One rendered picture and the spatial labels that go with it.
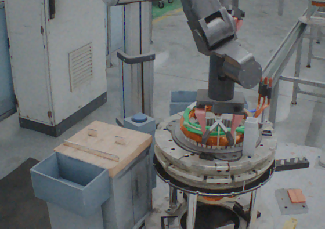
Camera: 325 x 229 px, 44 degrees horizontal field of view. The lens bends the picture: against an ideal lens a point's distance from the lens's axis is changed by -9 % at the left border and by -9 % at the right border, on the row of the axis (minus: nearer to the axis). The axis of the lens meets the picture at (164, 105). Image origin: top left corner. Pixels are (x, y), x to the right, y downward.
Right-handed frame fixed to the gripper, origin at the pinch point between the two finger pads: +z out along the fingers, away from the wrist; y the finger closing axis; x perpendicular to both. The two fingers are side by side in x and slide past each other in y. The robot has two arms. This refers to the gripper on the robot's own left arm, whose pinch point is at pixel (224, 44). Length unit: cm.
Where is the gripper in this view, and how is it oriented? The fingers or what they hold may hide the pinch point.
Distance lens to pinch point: 105.5
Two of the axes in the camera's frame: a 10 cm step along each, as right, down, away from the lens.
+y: 4.9, -0.1, 8.7
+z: -0.8, 10.0, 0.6
